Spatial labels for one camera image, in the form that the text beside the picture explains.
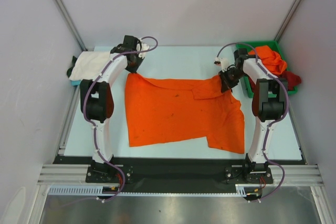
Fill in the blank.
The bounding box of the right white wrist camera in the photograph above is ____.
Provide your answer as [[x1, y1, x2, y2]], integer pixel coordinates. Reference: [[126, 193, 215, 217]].
[[214, 57, 230, 72]]

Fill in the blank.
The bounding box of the aluminium front rail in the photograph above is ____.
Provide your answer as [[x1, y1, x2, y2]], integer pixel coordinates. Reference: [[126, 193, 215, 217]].
[[37, 164, 324, 186]]

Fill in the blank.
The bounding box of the orange t shirt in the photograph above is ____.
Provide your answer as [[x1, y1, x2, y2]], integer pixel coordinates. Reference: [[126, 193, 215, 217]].
[[255, 46, 287, 76], [124, 73, 245, 154]]

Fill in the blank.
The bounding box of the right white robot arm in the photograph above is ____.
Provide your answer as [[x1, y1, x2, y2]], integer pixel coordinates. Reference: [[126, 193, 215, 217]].
[[219, 47, 289, 183]]

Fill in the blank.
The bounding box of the white slotted cable duct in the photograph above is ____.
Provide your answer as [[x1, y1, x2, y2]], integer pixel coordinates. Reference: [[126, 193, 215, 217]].
[[48, 185, 258, 197]]

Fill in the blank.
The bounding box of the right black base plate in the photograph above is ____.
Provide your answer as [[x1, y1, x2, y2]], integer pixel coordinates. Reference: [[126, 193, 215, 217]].
[[224, 166, 274, 185]]

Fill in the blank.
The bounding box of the right aluminium corner post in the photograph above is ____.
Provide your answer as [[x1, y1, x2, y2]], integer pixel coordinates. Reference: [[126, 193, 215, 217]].
[[274, 0, 303, 43]]

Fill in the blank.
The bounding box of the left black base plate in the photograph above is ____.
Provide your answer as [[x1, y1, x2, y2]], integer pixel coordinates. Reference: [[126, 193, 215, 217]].
[[85, 166, 133, 184]]

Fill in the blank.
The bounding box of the folded light blue t shirt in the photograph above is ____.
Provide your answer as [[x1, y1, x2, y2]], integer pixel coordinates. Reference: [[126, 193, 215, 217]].
[[70, 80, 81, 86]]

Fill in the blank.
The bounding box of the aluminium corner post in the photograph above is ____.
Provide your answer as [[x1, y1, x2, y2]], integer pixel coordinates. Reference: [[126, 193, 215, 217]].
[[274, 0, 303, 43], [53, 0, 88, 51]]

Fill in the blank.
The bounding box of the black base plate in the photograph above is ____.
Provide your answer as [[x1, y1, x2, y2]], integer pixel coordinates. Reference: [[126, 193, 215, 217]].
[[224, 166, 274, 185], [85, 166, 133, 184]]

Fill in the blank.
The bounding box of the folded white t shirt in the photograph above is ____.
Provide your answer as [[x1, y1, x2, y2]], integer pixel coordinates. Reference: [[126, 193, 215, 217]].
[[69, 51, 110, 81]]

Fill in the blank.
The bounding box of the dark red t shirt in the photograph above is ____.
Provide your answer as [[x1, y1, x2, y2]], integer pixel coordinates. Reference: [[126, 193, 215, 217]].
[[249, 70, 302, 92]]

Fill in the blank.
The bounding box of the green plastic bin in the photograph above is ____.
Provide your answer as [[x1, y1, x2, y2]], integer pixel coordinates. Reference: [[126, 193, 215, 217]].
[[235, 40, 299, 97]]

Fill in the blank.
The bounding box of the left aluminium corner post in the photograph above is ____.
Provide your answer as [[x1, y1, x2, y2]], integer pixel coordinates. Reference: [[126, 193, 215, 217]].
[[53, 0, 88, 51]]

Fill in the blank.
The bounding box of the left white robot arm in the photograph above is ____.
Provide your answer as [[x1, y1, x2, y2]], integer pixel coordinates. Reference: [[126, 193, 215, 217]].
[[80, 35, 151, 182]]

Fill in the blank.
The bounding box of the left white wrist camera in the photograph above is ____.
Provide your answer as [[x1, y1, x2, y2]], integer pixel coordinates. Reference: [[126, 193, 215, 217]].
[[137, 40, 150, 59]]

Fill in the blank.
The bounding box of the left aluminium side rail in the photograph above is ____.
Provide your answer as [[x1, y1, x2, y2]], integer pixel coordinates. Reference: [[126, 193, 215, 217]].
[[56, 86, 80, 155]]

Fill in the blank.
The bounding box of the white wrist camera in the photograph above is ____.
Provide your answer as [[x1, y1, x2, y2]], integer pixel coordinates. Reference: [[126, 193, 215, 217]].
[[214, 57, 230, 72], [137, 40, 150, 59]]

